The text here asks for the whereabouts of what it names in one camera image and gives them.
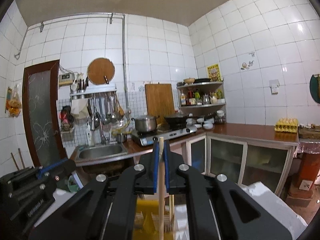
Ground steel kitchen sink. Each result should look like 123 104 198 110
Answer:
75 144 127 161

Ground kitchen counter with cabinets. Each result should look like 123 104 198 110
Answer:
71 124 298 196

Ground yellow perforated utensil holder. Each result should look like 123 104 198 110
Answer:
132 198 174 239

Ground grey animal print tablecloth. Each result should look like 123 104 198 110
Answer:
29 180 308 239

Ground silver gas stove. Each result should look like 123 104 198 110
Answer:
131 125 197 147

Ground dark wooden glass door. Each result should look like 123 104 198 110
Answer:
22 60 67 167

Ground hanging yellow bag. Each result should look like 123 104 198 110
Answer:
5 84 22 117

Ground steel cooking pot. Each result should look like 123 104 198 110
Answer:
131 115 159 133

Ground black wok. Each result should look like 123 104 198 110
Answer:
164 113 189 129

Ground yellow egg tray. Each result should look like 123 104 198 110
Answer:
274 118 298 133

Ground steel corner shelf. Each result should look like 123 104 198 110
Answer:
176 78 226 109

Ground rectangular wooden cutting board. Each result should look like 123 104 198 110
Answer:
145 83 175 124

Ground white electric box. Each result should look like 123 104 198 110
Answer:
58 73 74 87

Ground round wooden cutting board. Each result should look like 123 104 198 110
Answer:
87 57 115 85

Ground wooden sticks by wall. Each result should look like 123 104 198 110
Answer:
10 148 25 171

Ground steel wall utensil rack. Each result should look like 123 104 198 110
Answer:
70 83 117 125

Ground white wall socket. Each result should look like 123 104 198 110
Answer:
269 80 280 95

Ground yellow wall poster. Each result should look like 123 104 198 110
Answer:
207 64 223 82

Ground green round wall board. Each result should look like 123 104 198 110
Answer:
309 74 320 104

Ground steel wall pipe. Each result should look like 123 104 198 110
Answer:
14 13 129 104

